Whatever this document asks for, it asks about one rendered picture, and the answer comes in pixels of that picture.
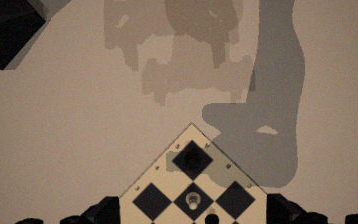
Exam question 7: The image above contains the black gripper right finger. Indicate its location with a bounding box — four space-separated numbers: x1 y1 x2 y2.
266 193 358 224

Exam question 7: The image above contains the black and cream chessboard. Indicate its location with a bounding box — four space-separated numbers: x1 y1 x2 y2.
119 125 267 224

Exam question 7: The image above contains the white pawn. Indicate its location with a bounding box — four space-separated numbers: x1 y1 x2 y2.
186 192 200 210

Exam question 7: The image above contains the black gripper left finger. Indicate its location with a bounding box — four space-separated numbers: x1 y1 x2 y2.
15 196 121 224

